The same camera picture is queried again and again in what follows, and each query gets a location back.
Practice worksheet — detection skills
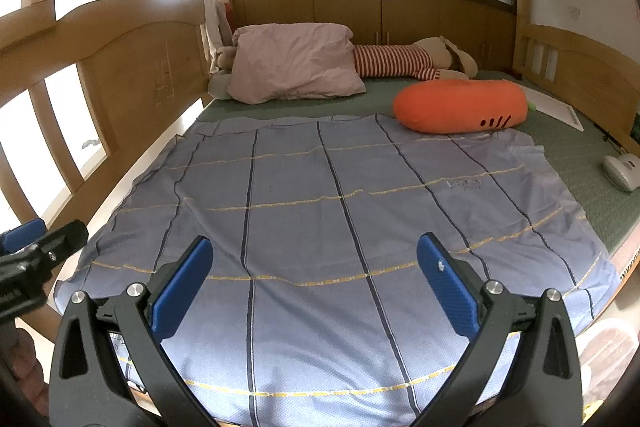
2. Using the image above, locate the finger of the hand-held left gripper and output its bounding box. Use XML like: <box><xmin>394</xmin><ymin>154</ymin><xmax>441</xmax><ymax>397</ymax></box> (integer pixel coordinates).
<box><xmin>30</xmin><ymin>219</ymin><xmax>90</xmax><ymax>277</ymax></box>
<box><xmin>0</xmin><ymin>217</ymin><xmax>47</xmax><ymax>255</ymax></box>

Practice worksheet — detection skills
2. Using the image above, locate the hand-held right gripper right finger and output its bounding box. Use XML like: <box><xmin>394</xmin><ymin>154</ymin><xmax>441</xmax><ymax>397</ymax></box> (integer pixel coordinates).
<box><xmin>415</xmin><ymin>232</ymin><xmax>583</xmax><ymax>427</ymax></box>

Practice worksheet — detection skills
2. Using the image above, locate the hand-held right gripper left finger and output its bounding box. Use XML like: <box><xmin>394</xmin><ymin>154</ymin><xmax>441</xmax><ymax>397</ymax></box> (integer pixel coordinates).
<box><xmin>47</xmin><ymin>235</ymin><xmax>216</xmax><ymax>427</ymax></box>

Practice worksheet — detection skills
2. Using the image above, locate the pale pink waste bin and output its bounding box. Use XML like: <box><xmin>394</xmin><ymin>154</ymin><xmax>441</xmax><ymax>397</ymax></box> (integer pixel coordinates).
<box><xmin>575</xmin><ymin>317</ymin><xmax>640</xmax><ymax>418</ymax></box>

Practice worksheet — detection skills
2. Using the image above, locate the person's left hand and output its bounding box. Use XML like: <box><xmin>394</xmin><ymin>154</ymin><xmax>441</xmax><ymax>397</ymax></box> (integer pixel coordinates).
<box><xmin>0</xmin><ymin>326</ymin><xmax>51</xmax><ymax>413</ymax></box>

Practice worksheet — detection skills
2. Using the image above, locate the blue checked blanket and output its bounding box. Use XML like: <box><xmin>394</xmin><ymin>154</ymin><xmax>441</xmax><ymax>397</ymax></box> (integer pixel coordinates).
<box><xmin>54</xmin><ymin>113</ymin><xmax>618</xmax><ymax>423</ymax></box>

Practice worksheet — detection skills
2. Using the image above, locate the orange carrot plush pillow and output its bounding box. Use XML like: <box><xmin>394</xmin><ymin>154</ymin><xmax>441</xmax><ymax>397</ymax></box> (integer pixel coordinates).
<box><xmin>392</xmin><ymin>79</ymin><xmax>536</xmax><ymax>135</ymax></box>

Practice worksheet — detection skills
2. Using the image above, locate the white flat board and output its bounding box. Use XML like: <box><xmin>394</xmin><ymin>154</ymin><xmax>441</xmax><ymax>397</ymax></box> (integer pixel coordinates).
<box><xmin>527</xmin><ymin>88</ymin><xmax>583</xmax><ymax>132</ymax></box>

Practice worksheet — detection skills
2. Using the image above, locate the white handheld appliance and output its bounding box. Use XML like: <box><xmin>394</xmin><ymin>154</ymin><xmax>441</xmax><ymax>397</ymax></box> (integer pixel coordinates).
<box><xmin>601</xmin><ymin>152</ymin><xmax>640</xmax><ymax>192</ymax></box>

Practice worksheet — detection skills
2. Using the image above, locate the striped plush toy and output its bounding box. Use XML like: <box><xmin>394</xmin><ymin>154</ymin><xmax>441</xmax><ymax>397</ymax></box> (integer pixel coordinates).
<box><xmin>352</xmin><ymin>36</ymin><xmax>478</xmax><ymax>82</ymax></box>

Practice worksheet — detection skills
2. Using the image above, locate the pink pillow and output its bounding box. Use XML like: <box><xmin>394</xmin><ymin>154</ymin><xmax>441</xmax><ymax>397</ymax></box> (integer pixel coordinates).
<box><xmin>227</xmin><ymin>23</ymin><xmax>367</xmax><ymax>104</ymax></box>

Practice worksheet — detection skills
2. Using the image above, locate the hanging pale cloth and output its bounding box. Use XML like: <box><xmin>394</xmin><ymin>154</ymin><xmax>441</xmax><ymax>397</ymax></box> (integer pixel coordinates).
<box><xmin>202</xmin><ymin>0</ymin><xmax>236</xmax><ymax>48</ymax></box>

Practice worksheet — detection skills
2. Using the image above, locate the wooden bunk bed frame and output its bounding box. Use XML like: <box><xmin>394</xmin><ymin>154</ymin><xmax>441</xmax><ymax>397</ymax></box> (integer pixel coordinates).
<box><xmin>0</xmin><ymin>0</ymin><xmax>640</xmax><ymax>427</ymax></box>

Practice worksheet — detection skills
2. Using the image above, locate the black cable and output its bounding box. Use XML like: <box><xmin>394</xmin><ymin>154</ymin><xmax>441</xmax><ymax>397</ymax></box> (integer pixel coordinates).
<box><xmin>595</xmin><ymin>124</ymin><xmax>631</xmax><ymax>155</ymax></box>

